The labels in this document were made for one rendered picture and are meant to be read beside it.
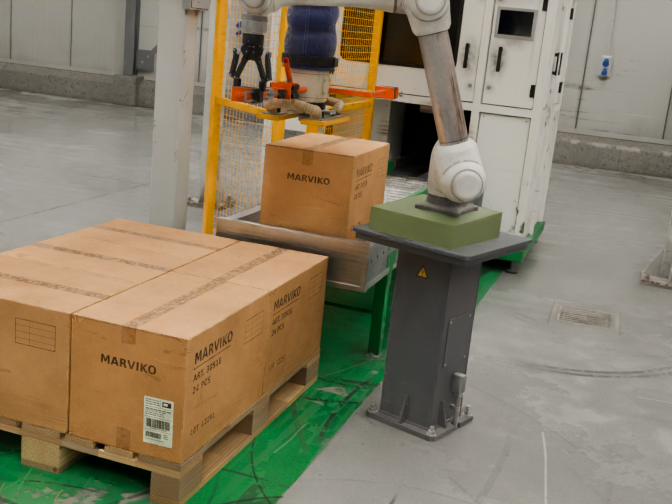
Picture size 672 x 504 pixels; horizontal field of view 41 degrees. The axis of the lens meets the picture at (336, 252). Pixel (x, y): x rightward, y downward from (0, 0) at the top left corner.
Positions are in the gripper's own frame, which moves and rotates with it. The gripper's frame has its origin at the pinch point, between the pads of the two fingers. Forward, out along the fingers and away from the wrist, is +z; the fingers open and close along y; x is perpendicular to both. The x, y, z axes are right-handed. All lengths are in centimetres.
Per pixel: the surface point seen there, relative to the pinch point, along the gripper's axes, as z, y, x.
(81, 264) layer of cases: 66, 50, 24
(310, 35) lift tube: -21, -2, -50
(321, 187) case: 41, -9, -61
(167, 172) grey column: 58, 100, -126
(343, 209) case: 49, -19, -62
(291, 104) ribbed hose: 6.1, -0.1, -40.8
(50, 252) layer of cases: 66, 67, 18
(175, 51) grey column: -5, 99, -126
